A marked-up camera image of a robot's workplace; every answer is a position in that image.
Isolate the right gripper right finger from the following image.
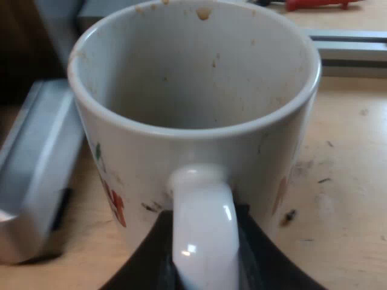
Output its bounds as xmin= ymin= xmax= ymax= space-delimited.
xmin=235 ymin=204 xmax=328 ymax=290

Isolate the aluminium rail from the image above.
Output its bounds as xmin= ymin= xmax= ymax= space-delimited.
xmin=307 ymin=27 xmax=387 ymax=80

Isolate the steel espresso machine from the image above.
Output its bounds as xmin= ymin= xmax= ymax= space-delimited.
xmin=0 ymin=79 xmax=85 ymax=265

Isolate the filter holder with red-ended handle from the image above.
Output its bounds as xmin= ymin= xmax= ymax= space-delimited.
xmin=284 ymin=0 xmax=352 ymax=12

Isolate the white mug with red and black print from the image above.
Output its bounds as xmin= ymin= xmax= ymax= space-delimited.
xmin=67 ymin=0 xmax=322 ymax=290

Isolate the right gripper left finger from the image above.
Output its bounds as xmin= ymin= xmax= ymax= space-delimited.
xmin=101 ymin=210 xmax=184 ymax=290

